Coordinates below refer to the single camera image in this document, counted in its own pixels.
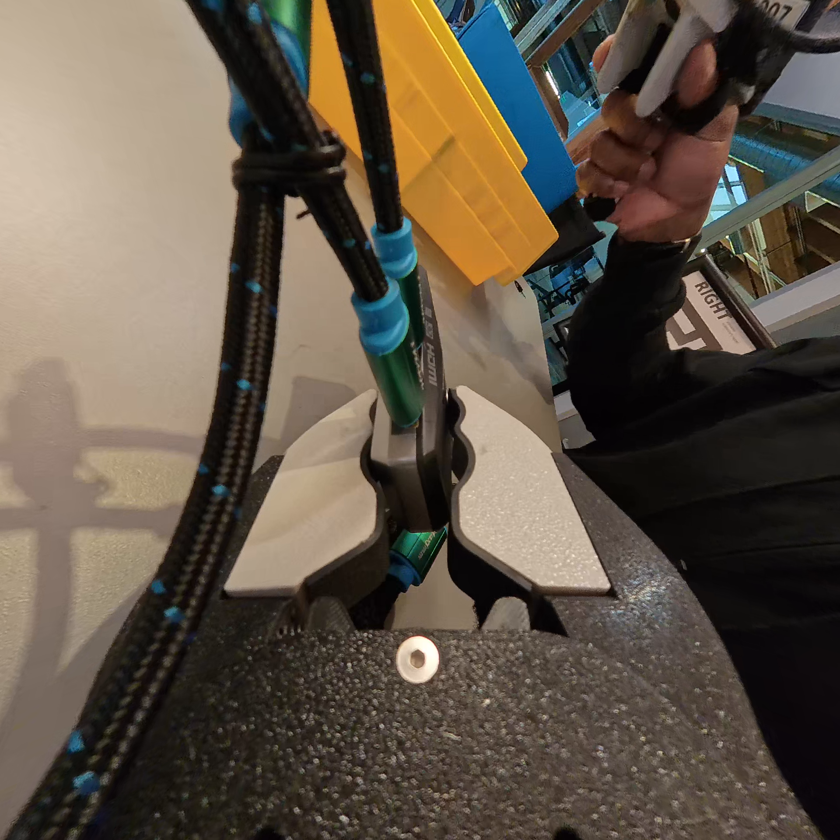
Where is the person's right hand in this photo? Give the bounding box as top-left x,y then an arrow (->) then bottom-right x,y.
576,34 -> 741,244

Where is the yellow plastic bin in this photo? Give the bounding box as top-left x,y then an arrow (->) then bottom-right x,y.
307,0 -> 560,287

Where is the black cable tie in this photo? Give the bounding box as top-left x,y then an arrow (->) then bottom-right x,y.
231,140 -> 347,199

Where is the black braided green-plug cable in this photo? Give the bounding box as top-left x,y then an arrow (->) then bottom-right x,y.
387,525 -> 450,592
0,0 -> 349,840
325,0 -> 429,312
185,0 -> 426,429

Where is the black video switch box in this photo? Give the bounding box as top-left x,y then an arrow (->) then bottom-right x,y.
369,262 -> 458,534

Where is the metal air duct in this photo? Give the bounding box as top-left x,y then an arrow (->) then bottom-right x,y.
727,128 -> 840,193

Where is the framed marker poster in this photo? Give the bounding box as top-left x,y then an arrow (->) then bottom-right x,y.
664,255 -> 780,361

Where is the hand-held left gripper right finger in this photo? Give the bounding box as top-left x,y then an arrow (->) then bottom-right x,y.
446,385 -> 616,603

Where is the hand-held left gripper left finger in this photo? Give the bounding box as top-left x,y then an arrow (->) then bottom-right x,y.
223,388 -> 391,603

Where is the blue plastic bin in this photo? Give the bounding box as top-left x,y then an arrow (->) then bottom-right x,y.
455,0 -> 580,212

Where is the person's right forearm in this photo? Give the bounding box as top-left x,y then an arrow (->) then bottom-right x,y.
564,233 -> 840,837

